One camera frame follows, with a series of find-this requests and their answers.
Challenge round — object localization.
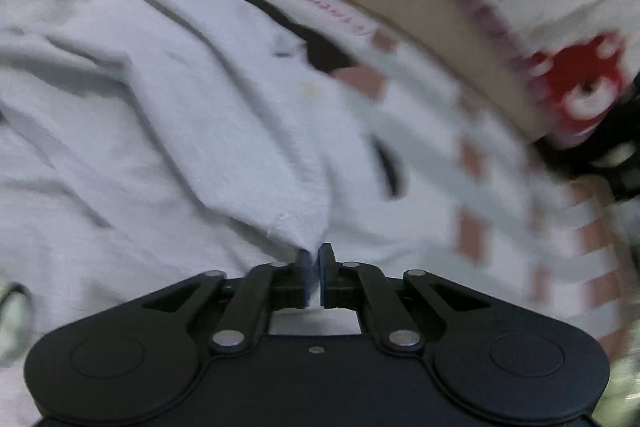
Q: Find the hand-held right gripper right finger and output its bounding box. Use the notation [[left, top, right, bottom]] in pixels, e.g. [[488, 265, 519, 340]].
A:
[[319, 243, 493, 353]]

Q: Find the white t-shirt with paw print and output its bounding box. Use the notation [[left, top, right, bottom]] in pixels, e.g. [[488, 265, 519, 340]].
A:
[[0, 0, 426, 358]]

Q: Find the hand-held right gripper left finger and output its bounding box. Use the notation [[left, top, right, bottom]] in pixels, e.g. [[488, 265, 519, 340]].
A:
[[142, 249, 321, 355]]

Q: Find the striped printed mat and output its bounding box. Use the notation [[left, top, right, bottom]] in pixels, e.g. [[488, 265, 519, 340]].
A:
[[105, 0, 640, 358]]

